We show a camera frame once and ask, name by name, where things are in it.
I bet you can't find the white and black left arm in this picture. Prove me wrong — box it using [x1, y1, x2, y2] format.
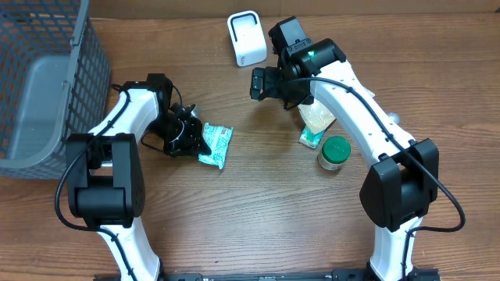
[59, 73, 212, 280]

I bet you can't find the green lid Knorr jar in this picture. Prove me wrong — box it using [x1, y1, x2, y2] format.
[317, 136, 351, 171]

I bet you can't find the grey plastic mesh basket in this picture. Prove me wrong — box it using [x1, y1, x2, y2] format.
[1, 0, 112, 179]

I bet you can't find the white barcode scanner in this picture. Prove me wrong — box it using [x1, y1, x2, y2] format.
[227, 10, 267, 67]

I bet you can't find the small Kleenex tissue pack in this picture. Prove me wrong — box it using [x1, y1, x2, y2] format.
[298, 126, 324, 149]

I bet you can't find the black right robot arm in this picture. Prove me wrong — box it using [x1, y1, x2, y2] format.
[250, 16, 440, 280]

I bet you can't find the teal wet wipes pack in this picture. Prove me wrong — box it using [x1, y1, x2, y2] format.
[198, 123, 234, 170]

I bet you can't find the yellow dish soap bottle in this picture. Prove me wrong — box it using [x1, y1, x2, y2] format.
[387, 112, 400, 124]

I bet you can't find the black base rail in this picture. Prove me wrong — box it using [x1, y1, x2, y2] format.
[93, 268, 441, 281]

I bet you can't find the brown Panfree bread bag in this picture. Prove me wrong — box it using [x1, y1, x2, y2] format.
[298, 87, 366, 136]

